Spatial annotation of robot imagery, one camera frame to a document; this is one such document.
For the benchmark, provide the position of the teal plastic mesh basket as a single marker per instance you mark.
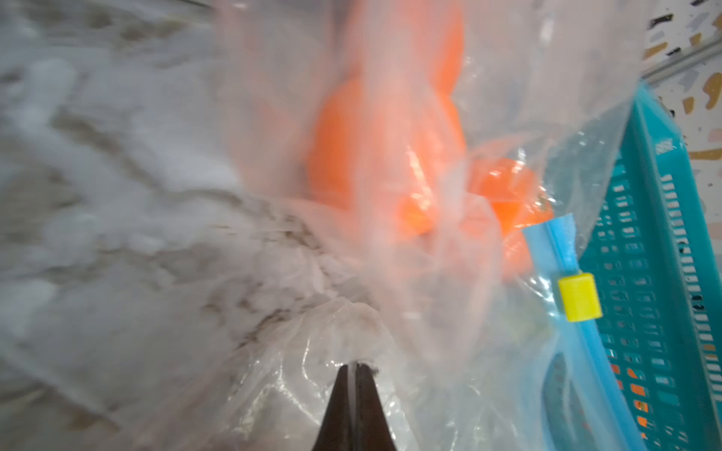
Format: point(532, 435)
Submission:
point(660, 289)

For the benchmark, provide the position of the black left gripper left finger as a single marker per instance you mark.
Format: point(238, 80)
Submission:
point(335, 433)

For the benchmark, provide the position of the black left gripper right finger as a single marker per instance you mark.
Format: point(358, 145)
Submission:
point(370, 429)

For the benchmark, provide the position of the orange fruit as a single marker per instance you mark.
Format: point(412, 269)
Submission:
point(518, 201)
point(413, 43)
point(387, 152)

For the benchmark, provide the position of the yellow bag zip slider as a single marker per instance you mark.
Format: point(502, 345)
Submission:
point(580, 297)

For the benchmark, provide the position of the clear zip-top plastic bag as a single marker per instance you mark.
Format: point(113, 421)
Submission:
point(462, 358)

